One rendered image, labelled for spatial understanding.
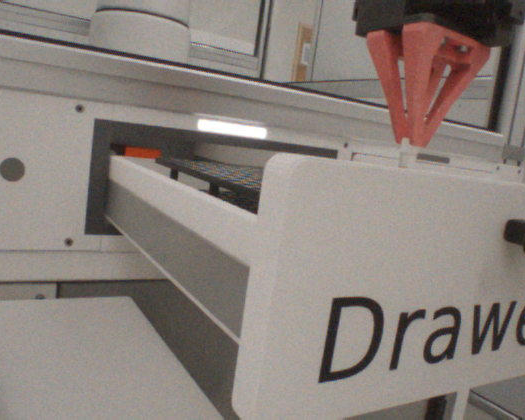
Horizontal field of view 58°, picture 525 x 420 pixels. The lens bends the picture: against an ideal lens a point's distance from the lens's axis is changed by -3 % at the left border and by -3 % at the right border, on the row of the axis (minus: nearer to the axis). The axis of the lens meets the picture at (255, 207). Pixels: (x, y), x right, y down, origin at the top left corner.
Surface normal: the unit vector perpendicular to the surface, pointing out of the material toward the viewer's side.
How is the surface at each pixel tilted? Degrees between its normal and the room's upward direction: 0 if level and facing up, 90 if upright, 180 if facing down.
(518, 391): 90
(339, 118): 90
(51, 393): 0
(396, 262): 90
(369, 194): 90
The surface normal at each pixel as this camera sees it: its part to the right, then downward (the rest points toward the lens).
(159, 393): 0.14, -0.98
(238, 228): -0.87, -0.04
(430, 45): 0.40, 0.51
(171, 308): 0.48, 0.19
